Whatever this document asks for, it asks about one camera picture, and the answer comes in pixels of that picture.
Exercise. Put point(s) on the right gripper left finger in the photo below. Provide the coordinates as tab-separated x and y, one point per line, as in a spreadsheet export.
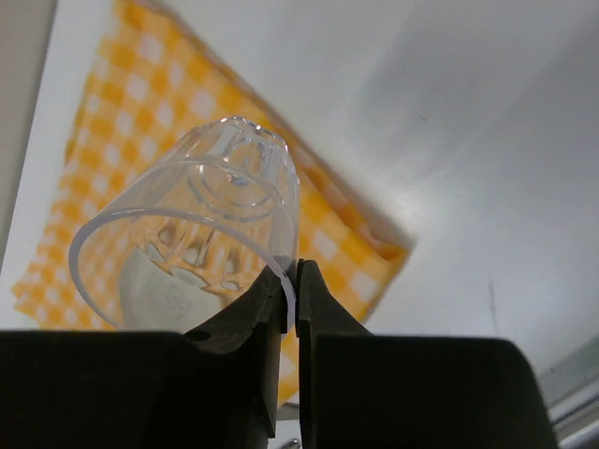
214	386

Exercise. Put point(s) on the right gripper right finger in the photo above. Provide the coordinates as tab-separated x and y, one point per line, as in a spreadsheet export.
360	390

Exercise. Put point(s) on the cream round plate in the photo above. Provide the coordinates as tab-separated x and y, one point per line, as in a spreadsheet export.
155	299

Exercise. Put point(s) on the clear plastic cup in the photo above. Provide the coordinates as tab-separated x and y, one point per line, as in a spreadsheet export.
223	203

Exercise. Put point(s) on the yellow white checkered cloth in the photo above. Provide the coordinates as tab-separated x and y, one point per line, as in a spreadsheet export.
151	83

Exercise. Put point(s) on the silver table knife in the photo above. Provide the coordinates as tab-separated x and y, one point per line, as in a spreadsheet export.
290	412

